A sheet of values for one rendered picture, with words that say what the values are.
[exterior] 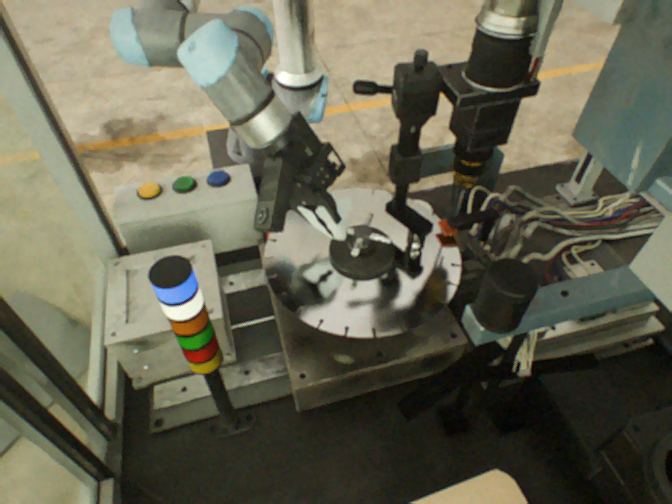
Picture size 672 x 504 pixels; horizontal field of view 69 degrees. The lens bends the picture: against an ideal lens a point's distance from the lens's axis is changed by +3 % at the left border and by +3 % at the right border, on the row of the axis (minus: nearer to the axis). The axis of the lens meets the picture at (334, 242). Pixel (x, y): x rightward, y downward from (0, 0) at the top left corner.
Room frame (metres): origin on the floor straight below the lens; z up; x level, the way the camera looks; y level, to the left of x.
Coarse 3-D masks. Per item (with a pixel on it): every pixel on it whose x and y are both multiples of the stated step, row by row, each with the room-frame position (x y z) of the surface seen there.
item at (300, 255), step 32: (352, 192) 0.68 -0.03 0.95; (384, 192) 0.68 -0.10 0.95; (288, 224) 0.59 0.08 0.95; (352, 224) 0.59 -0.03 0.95; (384, 224) 0.59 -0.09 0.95; (288, 256) 0.52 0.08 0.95; (320, 256) 0.52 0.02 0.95; (416, 256) 0.52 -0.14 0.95; (448, 256) 0.52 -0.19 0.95; (288, 288) 0.45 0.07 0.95; (320, 288) 0.45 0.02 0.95; (352, 288) 0.45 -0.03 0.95; (384, 288) 0.45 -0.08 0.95; (416, 288) 0.45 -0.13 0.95; (448, 288) 0.45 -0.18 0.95; (320, 320) 0.39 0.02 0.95; (352, 320) 0.39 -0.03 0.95; (384, 320) 0.39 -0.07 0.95; (416, 320) 0.39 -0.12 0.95
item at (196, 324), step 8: (200, 312) 0.31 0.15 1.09; (208, 312) 0.33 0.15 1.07; (168, 320) 0.30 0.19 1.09; (192, 320) 0.30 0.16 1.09; (200, 320) 0.31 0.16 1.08; (208, 320) 0.32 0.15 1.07; (176, 328) 0.30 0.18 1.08; (184, 328) 0.30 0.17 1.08; (192, 328) 0.30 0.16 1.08; (200, 328) 0.30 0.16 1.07; (184, 336) 0.30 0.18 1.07
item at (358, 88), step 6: (354, 84) 0.60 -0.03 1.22; (360, 84) 0.60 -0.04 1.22; (366, 84) 0.60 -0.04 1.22; (372, 84) 0.60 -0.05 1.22; (354, 90) 0.59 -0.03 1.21; (360, 90) 0.59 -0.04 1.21; (366, 90) 0.59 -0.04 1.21; (372, 90) 0.59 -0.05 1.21; (378, 90) 0.60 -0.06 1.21; (384, 90) 0.60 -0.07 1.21; (390, 90) 0.60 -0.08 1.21
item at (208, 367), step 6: (216, 354) 0.31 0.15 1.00; (210, 360) 0.30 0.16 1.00; (216, 360) 0.31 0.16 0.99; (192, 366) 0.30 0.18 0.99; (198, 366) 0.30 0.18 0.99; (204, 366) 0.30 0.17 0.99; (210, 366) 0.30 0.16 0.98; (216, 366) 0.31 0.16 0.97; (198, 372) 0.30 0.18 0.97; (204, 372) 0.30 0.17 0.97; (210, 372) 0.30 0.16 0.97
